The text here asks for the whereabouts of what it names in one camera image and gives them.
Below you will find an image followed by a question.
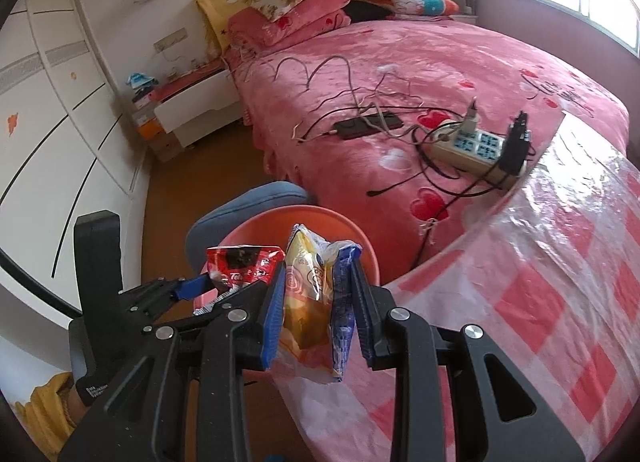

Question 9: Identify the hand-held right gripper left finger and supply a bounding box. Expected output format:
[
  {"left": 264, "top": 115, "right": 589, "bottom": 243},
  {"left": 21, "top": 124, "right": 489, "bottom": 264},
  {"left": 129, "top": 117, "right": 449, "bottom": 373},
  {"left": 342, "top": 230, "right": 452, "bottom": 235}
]
[{"left": 57, "top": 264, "right": 287, "bottom": 462}]

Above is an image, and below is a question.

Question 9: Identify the wall socket strip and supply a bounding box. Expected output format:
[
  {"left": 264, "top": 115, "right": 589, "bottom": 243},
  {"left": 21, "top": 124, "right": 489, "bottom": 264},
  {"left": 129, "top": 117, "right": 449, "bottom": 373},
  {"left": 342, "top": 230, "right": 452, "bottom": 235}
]
[{"left": 152, "top": 28, "right": 188, "bottom": 53}]

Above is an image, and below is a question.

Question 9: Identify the black clothing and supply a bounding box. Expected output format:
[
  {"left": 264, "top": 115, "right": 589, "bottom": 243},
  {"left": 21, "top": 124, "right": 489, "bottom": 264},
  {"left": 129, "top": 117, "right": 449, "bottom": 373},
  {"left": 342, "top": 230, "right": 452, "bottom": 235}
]
[{"left": 342, "top": 0, "right": 396, "bottom": 22}]

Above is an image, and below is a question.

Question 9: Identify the folded pink blanket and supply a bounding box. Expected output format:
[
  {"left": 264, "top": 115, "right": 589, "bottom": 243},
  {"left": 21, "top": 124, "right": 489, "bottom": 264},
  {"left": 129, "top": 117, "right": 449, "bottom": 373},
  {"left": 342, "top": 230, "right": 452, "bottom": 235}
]
[{"left": 227, "top": 0, "right": 352, "bottom": 47}]

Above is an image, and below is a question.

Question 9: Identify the person's left forearm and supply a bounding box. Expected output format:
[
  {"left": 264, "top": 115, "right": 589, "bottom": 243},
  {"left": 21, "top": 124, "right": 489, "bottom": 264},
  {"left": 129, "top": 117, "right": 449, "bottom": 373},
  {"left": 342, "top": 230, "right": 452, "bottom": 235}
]
[{"left": 15, "top": 372, "right": 93, "bottom": 460}]

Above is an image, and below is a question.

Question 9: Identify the red tea packet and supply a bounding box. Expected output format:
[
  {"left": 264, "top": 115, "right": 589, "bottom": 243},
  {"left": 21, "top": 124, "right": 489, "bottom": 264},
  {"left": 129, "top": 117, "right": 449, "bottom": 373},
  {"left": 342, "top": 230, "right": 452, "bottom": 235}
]
[{"left": 192, "top": 244, "right": 287, "bottom": 317}]

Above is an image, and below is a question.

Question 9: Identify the yellow and blue snack packet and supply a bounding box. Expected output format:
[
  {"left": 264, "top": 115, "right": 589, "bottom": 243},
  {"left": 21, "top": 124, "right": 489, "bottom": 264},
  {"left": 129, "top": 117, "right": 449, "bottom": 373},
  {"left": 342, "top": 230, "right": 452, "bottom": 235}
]
[{"left": 277, "top": 223, "right": 363, "bottom": 385}]

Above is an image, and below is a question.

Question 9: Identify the white wardrobe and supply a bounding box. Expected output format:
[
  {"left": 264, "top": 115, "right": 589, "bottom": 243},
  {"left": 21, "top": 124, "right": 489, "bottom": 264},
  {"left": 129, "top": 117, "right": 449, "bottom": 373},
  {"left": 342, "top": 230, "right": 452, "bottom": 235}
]
[{"left": 0, "top": 0, "right": 151, "bottom": 293}]

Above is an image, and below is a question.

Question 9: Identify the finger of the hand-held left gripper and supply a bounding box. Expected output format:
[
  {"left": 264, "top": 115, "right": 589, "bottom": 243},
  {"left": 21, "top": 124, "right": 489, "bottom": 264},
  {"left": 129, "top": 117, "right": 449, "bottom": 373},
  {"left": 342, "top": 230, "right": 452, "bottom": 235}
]
[
  {"left": 127, "top": 299, "right": 228, "bottom": 337},
  {"left": 119, "top": 276, "right": 217, "bottom": 315}
]

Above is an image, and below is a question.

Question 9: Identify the black power adapter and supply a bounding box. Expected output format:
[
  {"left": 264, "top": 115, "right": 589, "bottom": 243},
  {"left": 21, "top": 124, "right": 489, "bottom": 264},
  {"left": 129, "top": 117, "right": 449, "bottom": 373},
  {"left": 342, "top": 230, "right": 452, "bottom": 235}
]
[{"left": 501, "top": 110, "right": 532, "bottom": 177}]

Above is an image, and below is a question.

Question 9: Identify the pink bed blanket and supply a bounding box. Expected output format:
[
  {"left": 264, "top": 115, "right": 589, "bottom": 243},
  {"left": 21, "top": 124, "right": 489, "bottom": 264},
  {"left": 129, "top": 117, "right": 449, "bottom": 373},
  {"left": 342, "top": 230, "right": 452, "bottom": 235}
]
[{"left": 222, "top": 16, "right": 628, "bottom": 273}]

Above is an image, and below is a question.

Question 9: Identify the blue chair seat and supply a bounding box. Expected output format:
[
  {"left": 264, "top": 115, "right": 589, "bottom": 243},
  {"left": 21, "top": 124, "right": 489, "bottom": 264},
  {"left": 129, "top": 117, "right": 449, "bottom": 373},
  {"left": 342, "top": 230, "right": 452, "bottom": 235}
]
[{"left": 186, "top": 181, "right": 316, "bottom": 275}]

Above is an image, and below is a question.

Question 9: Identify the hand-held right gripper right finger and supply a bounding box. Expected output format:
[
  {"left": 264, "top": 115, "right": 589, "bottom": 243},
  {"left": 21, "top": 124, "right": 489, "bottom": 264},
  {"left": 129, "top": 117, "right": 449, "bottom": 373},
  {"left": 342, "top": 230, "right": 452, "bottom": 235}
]
[{"left": 350, "top": 257, "right": 586, "bottom": 462}]

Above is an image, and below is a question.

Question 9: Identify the white cable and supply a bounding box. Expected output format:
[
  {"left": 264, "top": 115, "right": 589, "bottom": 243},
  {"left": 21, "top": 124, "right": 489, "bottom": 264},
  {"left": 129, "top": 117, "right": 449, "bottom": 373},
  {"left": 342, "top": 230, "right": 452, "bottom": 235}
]
[{"left": 235, "top": 54, "right": 426, "bottom": 143}]

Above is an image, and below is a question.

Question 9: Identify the white nightstand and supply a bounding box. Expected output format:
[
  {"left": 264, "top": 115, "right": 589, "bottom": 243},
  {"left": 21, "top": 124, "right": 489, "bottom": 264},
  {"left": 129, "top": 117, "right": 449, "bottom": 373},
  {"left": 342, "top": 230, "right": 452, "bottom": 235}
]
[{"left": 152, "top": 59, "right": 241, "bottom": 149}]

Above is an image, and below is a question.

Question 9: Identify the orange plastic basin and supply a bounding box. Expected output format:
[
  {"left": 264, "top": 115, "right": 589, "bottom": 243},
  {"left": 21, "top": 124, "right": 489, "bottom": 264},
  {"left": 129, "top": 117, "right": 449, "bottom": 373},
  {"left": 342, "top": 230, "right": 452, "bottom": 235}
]
[{"left": 199, "top": 206, "right": 379, "bottom": 313}]

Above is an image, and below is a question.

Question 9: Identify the white charger plug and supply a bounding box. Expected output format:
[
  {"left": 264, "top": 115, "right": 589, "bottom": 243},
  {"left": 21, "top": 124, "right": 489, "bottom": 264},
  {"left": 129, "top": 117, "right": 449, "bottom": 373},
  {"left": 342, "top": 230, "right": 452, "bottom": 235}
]
[{"left": 460, "top": 98, "right": 482, "bottom": 135}]

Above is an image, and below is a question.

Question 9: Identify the white power strip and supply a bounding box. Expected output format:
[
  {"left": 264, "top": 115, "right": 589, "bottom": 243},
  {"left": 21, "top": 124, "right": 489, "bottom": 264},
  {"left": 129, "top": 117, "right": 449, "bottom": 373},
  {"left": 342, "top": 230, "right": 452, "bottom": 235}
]
[{"left": 430, "top": 119, "right": 528, "bottom": 190}]

